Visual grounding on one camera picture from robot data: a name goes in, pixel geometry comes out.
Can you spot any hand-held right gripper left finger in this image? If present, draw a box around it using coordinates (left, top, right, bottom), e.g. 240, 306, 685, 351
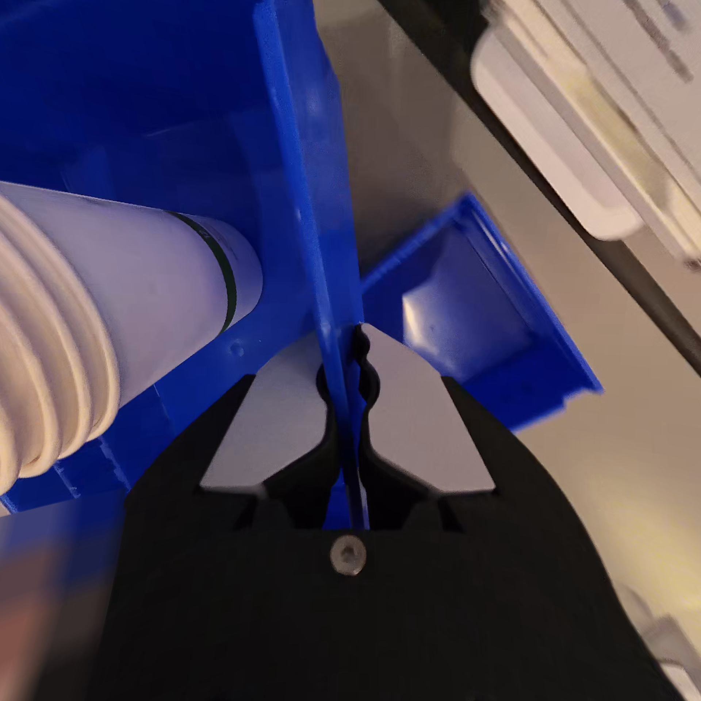
200, 334, 338, 532

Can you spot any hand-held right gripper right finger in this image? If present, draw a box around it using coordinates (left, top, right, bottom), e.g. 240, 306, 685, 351
357, 323, 496, 532

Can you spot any blue plastic bin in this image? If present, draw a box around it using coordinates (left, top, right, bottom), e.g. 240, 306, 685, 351
360, 194, 603, 433
0, 0, 368, 532

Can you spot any stack of nested white cups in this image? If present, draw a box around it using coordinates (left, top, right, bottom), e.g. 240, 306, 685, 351
0, 181, 264, 516

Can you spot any white board stand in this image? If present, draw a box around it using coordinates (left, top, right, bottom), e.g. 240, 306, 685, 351
471, 28, 647, 242

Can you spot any wooden instruction board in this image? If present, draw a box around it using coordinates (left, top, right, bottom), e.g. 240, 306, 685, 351
493, 0, 701, 264

